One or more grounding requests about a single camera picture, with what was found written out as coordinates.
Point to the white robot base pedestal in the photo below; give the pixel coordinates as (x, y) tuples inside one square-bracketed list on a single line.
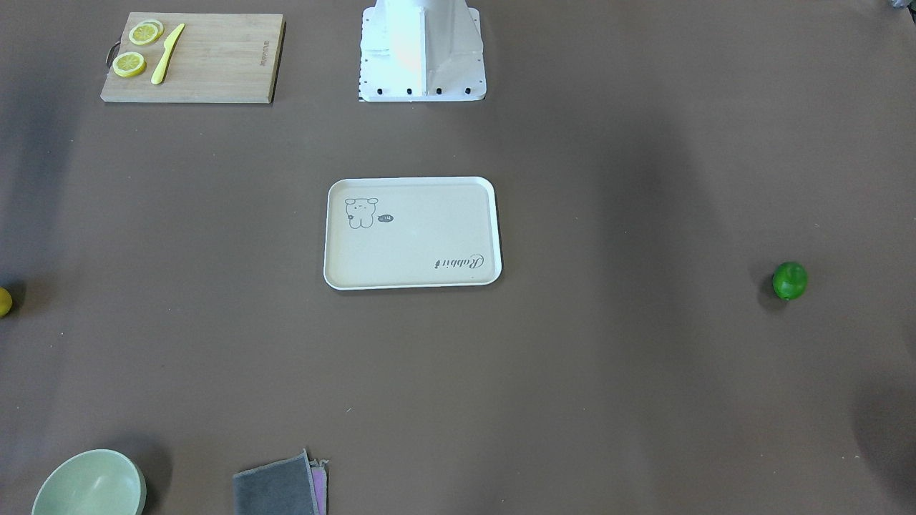
[(421, 51)]

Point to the lemon slice far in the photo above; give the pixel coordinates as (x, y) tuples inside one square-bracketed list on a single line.
[(146, 32)]

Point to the lemon slice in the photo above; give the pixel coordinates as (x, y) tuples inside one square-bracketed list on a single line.
[(128, 64), (146, 32)]

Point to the green bowl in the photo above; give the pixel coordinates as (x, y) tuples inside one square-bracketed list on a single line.
[(99, 481)]

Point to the green lime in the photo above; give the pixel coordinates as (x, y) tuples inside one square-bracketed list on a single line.
[(789, 280)]

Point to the cream rabbit tray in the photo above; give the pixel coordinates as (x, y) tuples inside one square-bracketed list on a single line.
[(407, 233)]

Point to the lemon slice near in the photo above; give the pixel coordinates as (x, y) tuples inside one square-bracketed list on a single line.
[(128, 64)]

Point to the yellow plastic knife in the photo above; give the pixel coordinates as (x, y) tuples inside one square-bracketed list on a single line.
[(159, 73)]

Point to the wooden cutting board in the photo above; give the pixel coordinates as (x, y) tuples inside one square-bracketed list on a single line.
[(225, 58)]

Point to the grey folded cloth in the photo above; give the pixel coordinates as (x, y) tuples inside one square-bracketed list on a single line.
[(296, 485)]

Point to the yellow lemon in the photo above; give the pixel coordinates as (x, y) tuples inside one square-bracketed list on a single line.
[(6, 302)]

